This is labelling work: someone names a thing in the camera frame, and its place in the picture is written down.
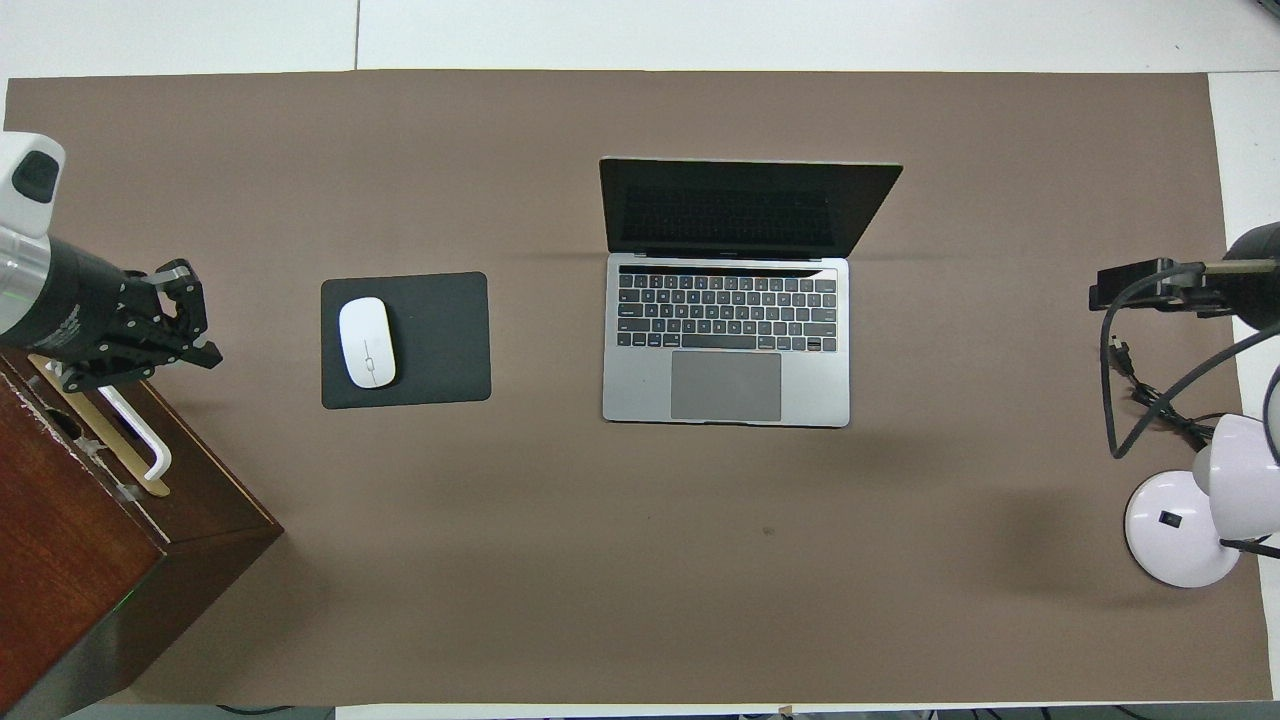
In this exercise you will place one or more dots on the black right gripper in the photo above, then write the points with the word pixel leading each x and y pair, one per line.
pixel 1185 295

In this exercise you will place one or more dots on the dark wooden box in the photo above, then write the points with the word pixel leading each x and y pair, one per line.
pixel 80 560

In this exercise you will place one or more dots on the white desk lamp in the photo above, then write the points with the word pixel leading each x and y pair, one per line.
pixel 1170 530

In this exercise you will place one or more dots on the grey laptop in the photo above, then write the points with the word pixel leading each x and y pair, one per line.
pixel 760 390

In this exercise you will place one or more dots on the black mouse pad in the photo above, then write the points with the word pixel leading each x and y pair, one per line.
pixel 440 340

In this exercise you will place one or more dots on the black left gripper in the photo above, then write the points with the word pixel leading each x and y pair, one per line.
pixel 80 310

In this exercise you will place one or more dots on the white computer mouse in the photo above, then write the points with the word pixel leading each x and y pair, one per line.
pixel 367 342

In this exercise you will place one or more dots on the brown table mat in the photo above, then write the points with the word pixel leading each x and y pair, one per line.
pixel 640 580

